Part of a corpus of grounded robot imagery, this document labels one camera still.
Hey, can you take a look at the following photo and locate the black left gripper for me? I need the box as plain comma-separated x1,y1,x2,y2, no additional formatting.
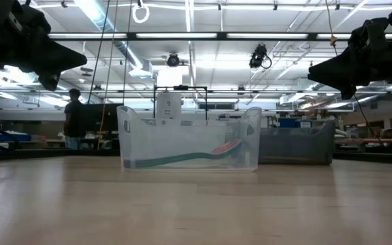
0,3,88,92

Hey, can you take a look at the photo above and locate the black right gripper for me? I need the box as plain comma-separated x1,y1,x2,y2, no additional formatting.
307,16,392,100

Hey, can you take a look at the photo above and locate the iridescent purple teal spoon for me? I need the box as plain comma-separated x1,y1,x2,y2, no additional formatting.
123,138,244,170

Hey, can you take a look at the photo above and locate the person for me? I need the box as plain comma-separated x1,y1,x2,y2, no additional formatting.
63,88,83,151

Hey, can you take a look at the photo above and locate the black monitor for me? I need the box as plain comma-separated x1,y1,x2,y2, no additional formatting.
79,103,125,134

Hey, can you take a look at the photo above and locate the blue box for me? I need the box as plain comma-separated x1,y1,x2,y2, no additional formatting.
278,117,301,129

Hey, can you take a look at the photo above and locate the wooden rod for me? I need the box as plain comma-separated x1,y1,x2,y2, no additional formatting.
331,137,392,144

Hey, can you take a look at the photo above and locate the dark grey plastic bin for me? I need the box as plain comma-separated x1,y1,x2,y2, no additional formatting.
259,119,336,166

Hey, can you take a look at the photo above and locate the blue bin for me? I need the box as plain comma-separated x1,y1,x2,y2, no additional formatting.
0,131,33,142

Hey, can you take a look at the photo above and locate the round black ceiling device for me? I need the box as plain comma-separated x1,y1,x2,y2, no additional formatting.
166,52,181,68

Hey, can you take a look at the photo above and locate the white sign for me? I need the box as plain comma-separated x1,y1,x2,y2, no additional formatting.
155,91,183,120

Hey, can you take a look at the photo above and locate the black overhead light bar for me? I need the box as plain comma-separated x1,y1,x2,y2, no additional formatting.
48,31,392,42

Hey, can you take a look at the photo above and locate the black metal stand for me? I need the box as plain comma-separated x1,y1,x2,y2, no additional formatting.
152,85,209,122

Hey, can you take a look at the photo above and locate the clear plastic bin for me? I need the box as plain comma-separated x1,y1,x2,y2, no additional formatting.
116,105,263,172
137,115,238,161

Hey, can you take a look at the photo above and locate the orange hanging cable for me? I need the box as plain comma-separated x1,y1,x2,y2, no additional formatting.
324,0,338,57

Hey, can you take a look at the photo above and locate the black hanging cable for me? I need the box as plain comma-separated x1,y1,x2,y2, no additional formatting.
122,0,132,105
86,0,111,105

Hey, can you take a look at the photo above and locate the yellow hanging cable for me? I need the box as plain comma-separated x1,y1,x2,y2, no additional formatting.
97,0,120,150

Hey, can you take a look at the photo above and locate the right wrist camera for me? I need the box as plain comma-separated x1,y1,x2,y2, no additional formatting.
365,18,387,50

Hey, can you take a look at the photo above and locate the black overhead camera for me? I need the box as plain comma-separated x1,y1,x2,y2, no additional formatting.
248,43,273,71

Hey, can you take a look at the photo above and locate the white hanging ring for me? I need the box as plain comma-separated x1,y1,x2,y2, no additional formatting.
131,2,150,25

